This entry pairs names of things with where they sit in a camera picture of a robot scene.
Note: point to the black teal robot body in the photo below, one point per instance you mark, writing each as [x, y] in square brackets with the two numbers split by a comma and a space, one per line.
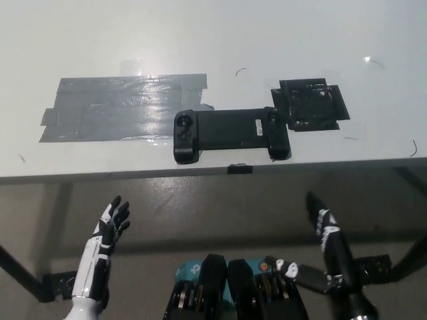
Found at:
[233, 290]

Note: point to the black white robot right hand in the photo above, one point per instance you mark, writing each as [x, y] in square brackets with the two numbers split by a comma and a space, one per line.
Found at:
[337, 253]

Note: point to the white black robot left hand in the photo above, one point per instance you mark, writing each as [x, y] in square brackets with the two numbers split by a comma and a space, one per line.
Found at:
[95, 256]

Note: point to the small black tape piece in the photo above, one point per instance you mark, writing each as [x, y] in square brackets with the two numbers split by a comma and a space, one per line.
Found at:
[239, 169]

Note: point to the black mobile game controller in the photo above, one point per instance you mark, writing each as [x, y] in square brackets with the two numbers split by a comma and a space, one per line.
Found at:
[227, 128]

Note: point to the black tape patch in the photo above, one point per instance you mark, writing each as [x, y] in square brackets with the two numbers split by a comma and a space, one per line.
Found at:
[310, 103]

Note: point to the grey duct tape patch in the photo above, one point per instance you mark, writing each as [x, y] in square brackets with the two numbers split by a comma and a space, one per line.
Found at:
[116, 110]

